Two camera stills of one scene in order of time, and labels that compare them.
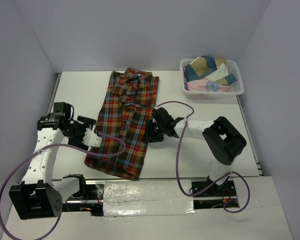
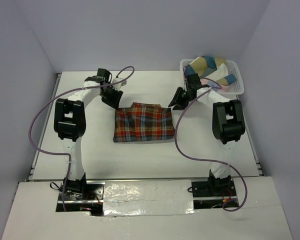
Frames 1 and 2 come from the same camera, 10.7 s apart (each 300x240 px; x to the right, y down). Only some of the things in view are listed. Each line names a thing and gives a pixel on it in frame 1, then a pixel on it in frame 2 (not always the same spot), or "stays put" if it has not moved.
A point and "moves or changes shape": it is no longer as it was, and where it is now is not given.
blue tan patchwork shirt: [210, 68] stays put
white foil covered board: [145, 198] stays put
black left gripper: [78, 142] → [114, 102]
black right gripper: [150, 124] → [180, 105]
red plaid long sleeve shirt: [129, 98] moves or changes shape
